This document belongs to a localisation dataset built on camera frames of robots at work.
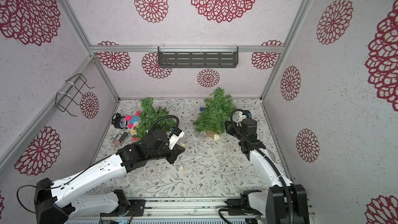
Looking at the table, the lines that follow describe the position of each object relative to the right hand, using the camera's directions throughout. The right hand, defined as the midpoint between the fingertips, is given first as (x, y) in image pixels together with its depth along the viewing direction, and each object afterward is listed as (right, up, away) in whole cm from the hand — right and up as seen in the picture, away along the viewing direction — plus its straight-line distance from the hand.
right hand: (226, 121), depth 84 cm
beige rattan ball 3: (-24, -25, -5) cm, 35 cm away
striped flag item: (-64, -13, +10) cm, 66 cm away
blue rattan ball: (-13, +7, +11) cm, 18 cm away
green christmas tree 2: (-5, +7, -5) cm, 10 cm away
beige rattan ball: (-5, -9, -1) cm, 10 cm away
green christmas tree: (-36, +2, -12) cm, 38 cm away
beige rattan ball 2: (-22, -11, -12) cm, 27 cm away
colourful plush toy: (-57, -2, +16) cm, 59 cm away
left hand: (-23, -14, -11) cm, 29 cm away
